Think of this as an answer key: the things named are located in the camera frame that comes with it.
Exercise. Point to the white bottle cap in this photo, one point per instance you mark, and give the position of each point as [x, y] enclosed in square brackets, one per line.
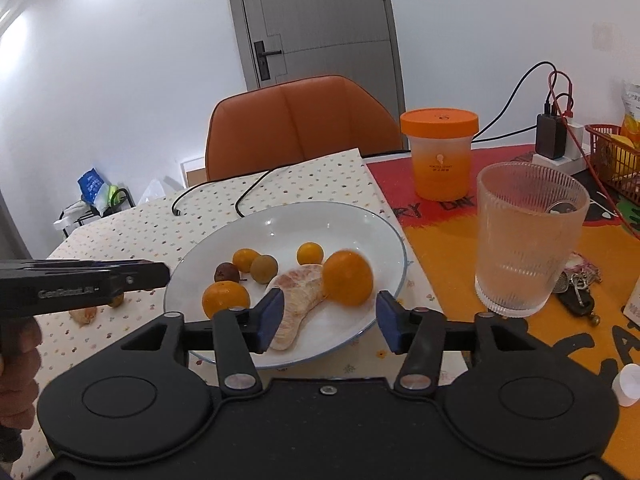
[626, 385]

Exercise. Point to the dark brown wrinkled fruit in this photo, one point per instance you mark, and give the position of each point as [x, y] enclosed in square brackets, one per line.
[227, 271]

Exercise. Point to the grey door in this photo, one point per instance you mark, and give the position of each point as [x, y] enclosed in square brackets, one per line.
[352, 38]

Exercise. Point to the orange chair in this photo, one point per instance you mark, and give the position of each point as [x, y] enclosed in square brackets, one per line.
[293, 122]

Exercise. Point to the black door handle lock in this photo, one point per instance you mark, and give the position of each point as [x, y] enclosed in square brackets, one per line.
[262, 56]

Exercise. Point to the white power strip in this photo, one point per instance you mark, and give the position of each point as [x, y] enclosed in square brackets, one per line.
[572, 162]

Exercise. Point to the green-brown round fruit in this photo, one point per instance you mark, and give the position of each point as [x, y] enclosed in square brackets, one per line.
[117, 301]
[264, 268]

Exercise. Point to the large orange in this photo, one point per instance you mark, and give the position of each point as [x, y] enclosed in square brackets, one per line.
[224, 295]
[347, 278]

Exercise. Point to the black metal shelf rack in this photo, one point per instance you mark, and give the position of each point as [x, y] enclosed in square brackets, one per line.
[82, 213]

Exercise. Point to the pomelo segment in plate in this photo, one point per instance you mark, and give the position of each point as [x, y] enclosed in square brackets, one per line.
[302, 289]

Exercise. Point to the large orange front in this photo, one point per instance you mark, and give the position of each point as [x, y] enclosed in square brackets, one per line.
[347, 278]

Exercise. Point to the ribbed clear glass cup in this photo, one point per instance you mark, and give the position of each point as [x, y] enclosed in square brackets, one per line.
[530, 219]

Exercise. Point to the cardboard sheet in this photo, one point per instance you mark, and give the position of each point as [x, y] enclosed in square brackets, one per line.
[195, 177]

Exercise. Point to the key bunch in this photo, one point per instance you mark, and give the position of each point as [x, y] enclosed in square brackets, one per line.
[573, 288]

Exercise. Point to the tiny orange in plate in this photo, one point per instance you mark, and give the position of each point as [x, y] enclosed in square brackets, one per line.
[309, 253]

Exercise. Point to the large orange back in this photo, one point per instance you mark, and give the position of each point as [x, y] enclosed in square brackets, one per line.
[224, 295]

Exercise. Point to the black charger adapter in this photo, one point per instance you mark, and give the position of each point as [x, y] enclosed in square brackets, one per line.
[551, 136]

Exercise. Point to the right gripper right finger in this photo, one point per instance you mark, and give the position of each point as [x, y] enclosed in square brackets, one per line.
[503, 391]

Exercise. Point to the orange plastic basket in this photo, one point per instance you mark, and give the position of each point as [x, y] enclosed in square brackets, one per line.
[615, 159]

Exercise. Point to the green-brown round fruit back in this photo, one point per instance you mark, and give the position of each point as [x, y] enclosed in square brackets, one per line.
[264, 268]

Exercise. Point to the small orange kumquat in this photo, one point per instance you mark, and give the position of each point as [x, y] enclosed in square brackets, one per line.
[243, 259]

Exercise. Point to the person's left hand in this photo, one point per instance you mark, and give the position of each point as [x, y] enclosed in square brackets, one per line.
[20, 362]

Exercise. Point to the green-brown round fruit front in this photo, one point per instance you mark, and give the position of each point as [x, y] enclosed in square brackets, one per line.
[117, 301]

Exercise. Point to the white plate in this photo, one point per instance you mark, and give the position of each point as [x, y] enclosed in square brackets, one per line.
[278, 232]

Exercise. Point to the orange lidded jar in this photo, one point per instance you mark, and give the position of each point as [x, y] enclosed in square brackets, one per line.
[440, 145]

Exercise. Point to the clear plastic bag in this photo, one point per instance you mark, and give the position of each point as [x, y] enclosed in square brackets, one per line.
[160, 188]

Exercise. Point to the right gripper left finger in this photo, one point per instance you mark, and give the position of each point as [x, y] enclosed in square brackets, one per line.
[150, 392]

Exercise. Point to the orange red table mat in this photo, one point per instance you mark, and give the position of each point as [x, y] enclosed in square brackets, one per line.
[443, 236]

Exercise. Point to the blue plastic bag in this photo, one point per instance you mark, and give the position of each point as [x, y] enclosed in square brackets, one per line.
[94, 189]

